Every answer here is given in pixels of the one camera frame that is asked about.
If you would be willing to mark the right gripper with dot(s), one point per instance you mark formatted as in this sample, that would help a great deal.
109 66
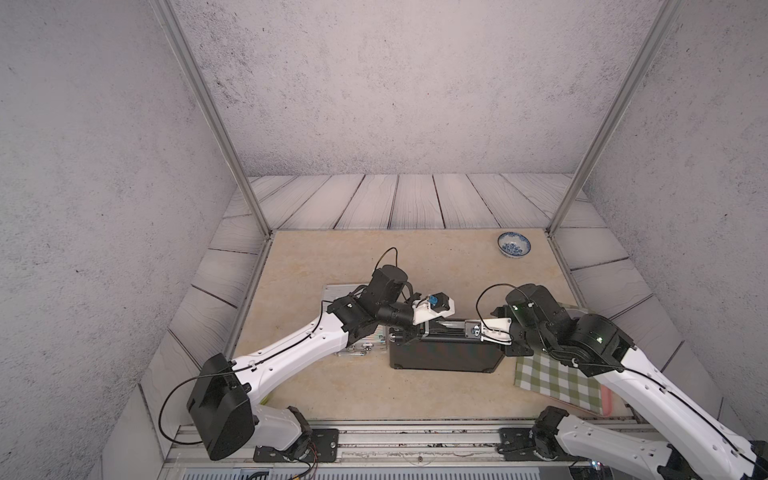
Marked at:
500 343

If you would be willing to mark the black poker case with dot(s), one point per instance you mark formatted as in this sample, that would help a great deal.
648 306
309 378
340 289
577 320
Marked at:
443 345

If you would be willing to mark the silver aluminium poker case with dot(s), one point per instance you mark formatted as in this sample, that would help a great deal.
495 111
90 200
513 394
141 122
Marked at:
364 337

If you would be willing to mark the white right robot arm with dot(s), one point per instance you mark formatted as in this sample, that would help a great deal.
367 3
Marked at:
694 445

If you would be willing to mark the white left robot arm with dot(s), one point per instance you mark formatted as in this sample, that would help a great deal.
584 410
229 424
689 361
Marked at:
226 400

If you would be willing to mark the green white checkered cloth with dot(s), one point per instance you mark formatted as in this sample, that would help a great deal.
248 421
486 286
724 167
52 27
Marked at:
543 375

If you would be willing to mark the blue white porcelain bowl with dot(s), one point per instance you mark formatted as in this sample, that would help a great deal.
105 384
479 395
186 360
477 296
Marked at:
513 245

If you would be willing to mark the pink tray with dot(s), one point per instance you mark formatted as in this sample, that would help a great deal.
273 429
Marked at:
606 401

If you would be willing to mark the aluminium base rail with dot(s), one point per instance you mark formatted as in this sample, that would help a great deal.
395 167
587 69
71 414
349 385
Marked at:
395 449

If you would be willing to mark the right aluminium corner post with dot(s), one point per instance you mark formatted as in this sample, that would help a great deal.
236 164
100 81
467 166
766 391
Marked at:
661 26

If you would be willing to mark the aluminium corner post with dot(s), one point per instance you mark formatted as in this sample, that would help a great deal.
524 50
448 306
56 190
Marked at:
173 31
661 26

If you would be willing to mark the left aluminium corner post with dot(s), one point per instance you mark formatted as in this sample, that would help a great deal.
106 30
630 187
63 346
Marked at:
173 31

